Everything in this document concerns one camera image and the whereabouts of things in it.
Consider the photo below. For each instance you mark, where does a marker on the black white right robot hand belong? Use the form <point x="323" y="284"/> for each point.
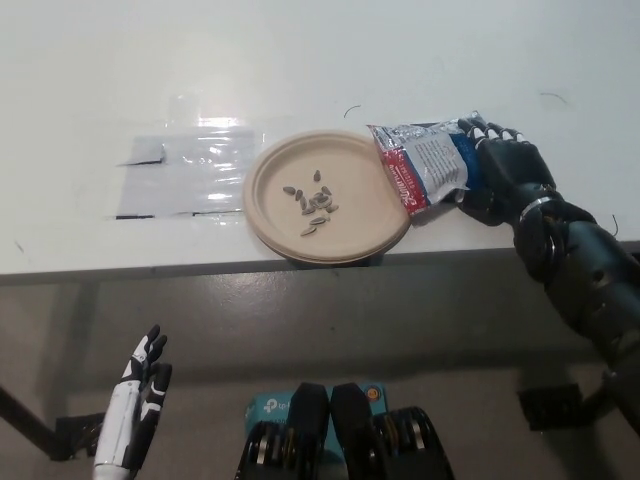
<point x="510" y="175"/>

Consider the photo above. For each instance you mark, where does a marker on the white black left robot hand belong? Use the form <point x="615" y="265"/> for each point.
<point x="130" y="405"/>

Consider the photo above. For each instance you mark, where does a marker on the small sunflower seed bag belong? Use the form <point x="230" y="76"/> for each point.
<point x="430" y="160"/>

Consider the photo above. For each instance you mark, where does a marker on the beige paper plate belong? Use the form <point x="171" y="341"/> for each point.
<point x="285" y="220"/>
<point x="320" y="258"/>

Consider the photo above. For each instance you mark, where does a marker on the black ribbed robot torso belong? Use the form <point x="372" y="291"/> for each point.
<point x="355" y="430"/>

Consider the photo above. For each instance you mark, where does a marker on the black floor tape patch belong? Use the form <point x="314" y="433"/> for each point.
<point x="550" y="407"/>
<point x="82" y="435"/>

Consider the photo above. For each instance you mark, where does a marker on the teal tp-link box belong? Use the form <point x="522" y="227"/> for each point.
<point x="267" y="406"/>

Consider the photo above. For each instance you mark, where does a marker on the clear plastic taped sheet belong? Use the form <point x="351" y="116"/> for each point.
<point x="195" y="175"/>

